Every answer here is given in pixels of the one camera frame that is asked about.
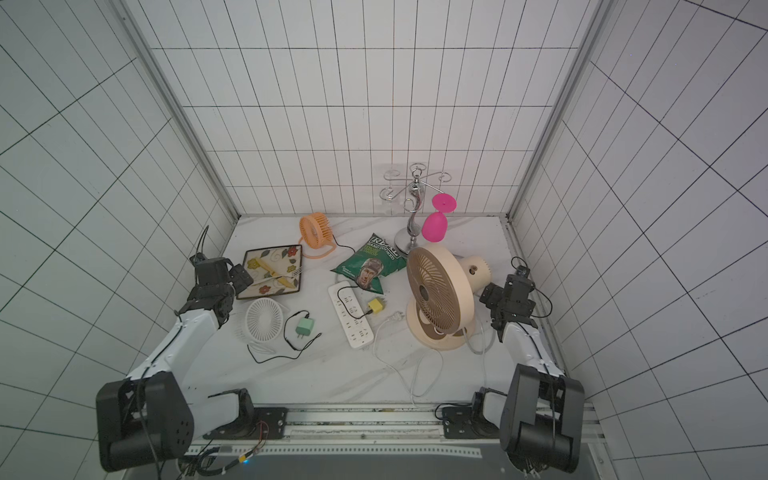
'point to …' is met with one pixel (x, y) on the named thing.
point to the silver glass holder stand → (407, 241)
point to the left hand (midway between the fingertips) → (229, 283)
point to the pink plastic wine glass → (435, 224)
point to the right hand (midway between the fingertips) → (496, 287)
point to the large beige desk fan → (441, 301)
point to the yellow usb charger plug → (375, 305)
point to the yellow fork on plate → (283, 279)
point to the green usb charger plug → (304, 327)
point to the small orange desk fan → (316, 231)
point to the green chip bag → (378, 258)
